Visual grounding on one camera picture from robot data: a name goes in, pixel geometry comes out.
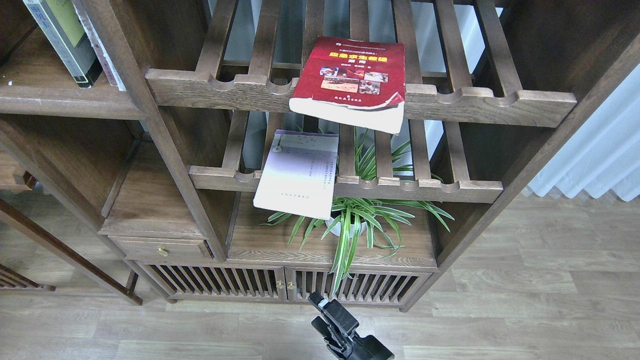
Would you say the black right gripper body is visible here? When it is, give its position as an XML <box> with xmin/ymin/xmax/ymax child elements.
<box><xmin>311</xmin><ymin>300</ymin><xmax>394</xmax><ymax>360</ymax></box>

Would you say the green grey black-edged book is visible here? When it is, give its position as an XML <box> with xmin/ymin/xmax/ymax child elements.
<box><xmin>23</xmin><ymin>0</ymin><xmax>102</xmax><ymax>88</ymax></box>

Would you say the white plant pot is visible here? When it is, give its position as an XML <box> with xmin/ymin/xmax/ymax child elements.
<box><xmin>325</xmin><ymin>212</ymin><xmax>367</xmax><ymax>239</ymax></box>

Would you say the green spider plant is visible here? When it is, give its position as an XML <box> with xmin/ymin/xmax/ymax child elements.
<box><xmin>261</xmin><ymin>127</ymin><xmax>455</xmax><ymax>297</ymax></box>

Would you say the white lavender paperback book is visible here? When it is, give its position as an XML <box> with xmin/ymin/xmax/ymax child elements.
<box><xmin>253</xmin><ymin>129</ymin><xmax>339</xmax><ymax>220</ymax></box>

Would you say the dark wooden bookshelf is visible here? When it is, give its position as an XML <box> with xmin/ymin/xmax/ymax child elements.
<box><xmin>1</xmin><ymin>0</ymin><xmax>639</xmax><ymax>312</ymax></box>

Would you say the red paperback book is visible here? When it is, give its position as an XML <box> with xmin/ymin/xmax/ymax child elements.
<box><xmin>289</xmin><ymin>36</ymin><xmax>406</xmax><ymax>134</ymax></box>

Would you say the white upright book spine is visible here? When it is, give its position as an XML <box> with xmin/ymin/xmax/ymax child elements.
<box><xmin>73</xmin><ymin>0</ymin><xmax>127</xmax><ymax>92</ymax></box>

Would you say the white pleated curtain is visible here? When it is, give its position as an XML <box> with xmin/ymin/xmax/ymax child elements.
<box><xmin>526</xmin><ymin>67</ymin><xmax>640</xmax><ymax>202</ymax></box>

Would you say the wooden furniture frame left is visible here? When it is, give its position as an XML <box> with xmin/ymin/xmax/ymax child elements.
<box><xmin>0</xmin><ymin>150</ymin><xmax>143</xmax><ymax>306</ymax></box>

